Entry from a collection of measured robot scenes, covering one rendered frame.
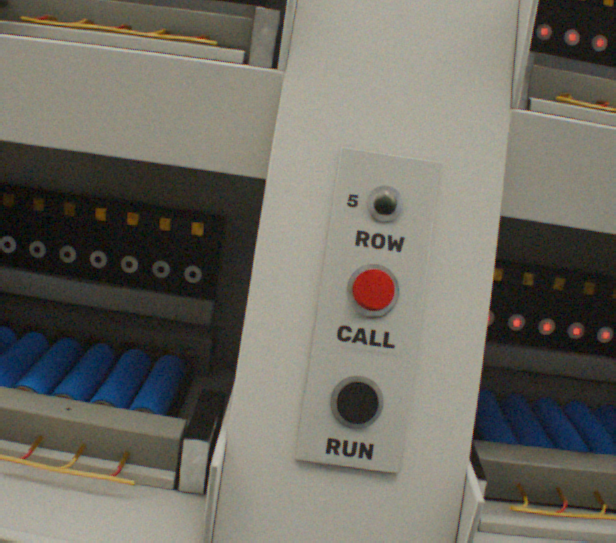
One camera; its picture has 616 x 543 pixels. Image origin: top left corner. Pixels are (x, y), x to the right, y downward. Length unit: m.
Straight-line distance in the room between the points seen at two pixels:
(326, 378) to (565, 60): 0.31
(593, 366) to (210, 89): 0.31
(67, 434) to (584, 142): 0.26
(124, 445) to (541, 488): 0.20
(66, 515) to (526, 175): 0.24
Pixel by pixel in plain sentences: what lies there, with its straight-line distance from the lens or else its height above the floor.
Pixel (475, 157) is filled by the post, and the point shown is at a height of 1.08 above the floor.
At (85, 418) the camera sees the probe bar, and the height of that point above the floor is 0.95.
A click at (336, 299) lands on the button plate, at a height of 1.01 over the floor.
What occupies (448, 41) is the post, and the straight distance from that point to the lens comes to 0.29.
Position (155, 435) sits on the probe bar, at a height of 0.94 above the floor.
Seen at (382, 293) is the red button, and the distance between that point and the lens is 0.26.
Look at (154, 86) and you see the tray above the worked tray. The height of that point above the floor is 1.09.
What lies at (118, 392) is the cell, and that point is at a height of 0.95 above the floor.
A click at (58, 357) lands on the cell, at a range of 0.39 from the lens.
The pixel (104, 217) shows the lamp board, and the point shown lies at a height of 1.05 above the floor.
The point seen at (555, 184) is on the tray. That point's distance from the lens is 0.30.
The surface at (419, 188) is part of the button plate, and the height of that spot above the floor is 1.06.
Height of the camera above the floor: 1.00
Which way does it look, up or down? 7 degrees up
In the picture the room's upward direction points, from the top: 9 degrees clockwise
